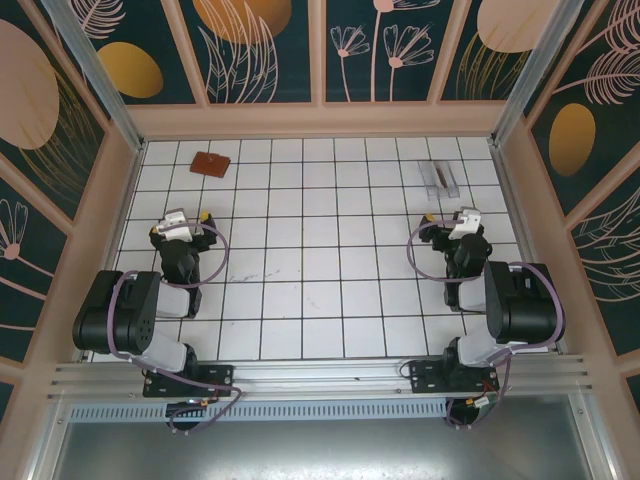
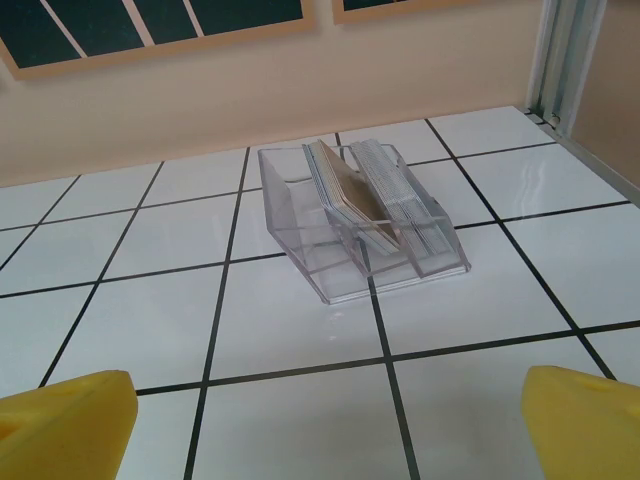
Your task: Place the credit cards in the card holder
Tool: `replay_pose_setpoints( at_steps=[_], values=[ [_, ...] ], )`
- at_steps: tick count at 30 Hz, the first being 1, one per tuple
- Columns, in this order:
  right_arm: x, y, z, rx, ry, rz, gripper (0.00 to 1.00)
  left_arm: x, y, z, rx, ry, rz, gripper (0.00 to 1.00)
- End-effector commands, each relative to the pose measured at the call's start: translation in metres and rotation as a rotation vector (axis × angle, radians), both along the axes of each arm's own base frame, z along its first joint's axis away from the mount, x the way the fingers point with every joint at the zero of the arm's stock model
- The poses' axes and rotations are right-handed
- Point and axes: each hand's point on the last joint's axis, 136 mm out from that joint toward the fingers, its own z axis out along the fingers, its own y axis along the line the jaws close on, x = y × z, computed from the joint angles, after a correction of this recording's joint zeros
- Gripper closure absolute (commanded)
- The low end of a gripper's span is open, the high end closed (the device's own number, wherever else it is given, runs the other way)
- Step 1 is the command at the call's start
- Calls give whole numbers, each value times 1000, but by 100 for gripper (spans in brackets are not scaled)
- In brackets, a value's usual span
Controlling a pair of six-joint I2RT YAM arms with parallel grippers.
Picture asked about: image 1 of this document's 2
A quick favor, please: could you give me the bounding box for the brown leather card holder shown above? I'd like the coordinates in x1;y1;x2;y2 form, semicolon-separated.
189;151;232;180

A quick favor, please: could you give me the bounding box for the grey metal sheet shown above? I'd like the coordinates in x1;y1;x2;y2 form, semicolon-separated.
29;418;614;480

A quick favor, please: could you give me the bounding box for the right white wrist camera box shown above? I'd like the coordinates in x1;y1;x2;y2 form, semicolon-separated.
447;206;483;243

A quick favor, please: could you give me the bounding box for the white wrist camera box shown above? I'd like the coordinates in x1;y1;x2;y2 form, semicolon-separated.
157;209;195;242
447;206;483;243

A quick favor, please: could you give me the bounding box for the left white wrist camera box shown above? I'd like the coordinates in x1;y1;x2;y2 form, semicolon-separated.
157;209;195;242

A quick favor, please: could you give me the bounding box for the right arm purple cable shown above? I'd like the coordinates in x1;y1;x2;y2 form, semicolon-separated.
407;218;567;430

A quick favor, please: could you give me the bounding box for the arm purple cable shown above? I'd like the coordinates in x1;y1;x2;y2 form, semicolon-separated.
407;218;567;430
107;222;245;434

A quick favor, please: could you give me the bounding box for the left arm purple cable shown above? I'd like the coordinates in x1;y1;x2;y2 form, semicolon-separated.
107;222;245;434

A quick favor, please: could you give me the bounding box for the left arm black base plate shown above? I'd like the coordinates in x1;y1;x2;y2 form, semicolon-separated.
142;364;236;399

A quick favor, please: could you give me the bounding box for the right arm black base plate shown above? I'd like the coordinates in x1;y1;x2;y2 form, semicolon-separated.
408;360;502;397

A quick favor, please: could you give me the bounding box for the aluminium frame post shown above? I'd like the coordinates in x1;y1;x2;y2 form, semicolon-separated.
41;0;147;154
488;0;589;148

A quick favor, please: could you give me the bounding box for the aluminium mounting rail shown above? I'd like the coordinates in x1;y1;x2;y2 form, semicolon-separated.
47;354;594;404

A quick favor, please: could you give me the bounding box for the grey slotted cable duct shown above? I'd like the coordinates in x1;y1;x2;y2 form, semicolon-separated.
66;399;452;424

